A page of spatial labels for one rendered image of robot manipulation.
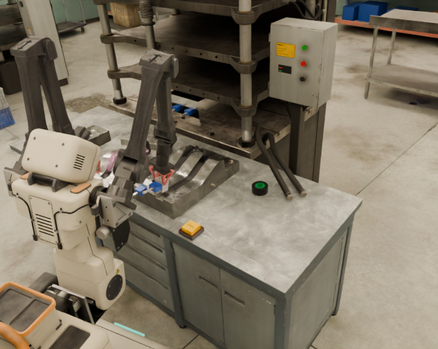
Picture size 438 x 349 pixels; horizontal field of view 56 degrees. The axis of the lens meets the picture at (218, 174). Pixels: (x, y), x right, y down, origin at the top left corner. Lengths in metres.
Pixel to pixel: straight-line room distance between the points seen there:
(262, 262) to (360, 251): 1.40
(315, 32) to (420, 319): 1.66
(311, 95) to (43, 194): 1.40
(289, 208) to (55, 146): 1.06
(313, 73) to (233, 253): 1.01
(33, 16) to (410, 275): 5.03
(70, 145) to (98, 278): 0.54
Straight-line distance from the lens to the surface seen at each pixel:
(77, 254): 1.62
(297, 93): 2.28
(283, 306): 1.73
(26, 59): 1.62
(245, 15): 2.16
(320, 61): 2.17
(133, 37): 2.93
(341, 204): 2.01
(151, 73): 1.38
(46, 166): 1.44
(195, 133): 2.65
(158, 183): 1.86
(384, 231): 3.18
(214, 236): 1.80
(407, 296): 2.79
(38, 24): 5.97
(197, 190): 1.96
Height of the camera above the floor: 1.99
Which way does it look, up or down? 33 degrees down
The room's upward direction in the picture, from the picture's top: 3 degrees counter-clockwise
